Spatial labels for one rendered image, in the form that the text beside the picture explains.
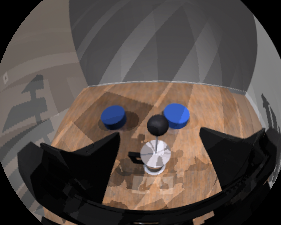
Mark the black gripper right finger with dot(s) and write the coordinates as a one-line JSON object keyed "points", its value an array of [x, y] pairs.
{"points": [[228, 153]]}

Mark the blue cylinder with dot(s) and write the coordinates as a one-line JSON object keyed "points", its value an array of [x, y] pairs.
{"points": [[114, 117], [177, 115]]}

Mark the glass french press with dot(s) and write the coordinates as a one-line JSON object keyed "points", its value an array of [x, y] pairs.
{"points": [[155, 153]]}

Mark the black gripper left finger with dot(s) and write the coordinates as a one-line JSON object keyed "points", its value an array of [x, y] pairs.
{"points": [[90, 166]]}

